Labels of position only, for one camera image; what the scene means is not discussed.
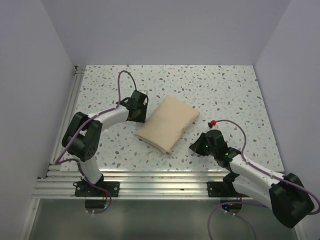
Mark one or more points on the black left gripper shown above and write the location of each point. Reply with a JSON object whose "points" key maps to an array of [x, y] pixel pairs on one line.
{"points": [[142, 118]]}

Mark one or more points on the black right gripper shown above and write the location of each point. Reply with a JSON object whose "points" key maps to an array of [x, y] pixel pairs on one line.
{"points": [[196, 146]]}

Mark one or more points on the beige cloth mat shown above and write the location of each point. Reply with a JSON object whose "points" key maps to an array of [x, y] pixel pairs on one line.
{"points": [[167, 123]]}

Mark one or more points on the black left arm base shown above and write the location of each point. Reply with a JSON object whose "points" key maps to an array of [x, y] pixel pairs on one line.
{"points": [[98, 197]]}

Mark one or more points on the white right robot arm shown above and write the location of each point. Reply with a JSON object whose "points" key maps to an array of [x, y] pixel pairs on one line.
{"points": [[283, 194]]}

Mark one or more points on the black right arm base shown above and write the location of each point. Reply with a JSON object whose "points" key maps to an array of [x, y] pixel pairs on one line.
{"points": [[224, 190]]}

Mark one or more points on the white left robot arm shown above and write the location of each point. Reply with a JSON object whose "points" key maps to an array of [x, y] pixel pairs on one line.
{"points": [[81, 139]]}

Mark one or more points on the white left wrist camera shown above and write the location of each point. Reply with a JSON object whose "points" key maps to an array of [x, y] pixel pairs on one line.
{"points": [[145, 92]]}

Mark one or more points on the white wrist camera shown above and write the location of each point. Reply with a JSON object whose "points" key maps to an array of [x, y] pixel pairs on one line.
{"points": [[213, 125], [145, 92]]}

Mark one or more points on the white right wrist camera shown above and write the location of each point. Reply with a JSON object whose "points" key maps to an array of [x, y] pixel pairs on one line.
{"points": [[213, 125]]}

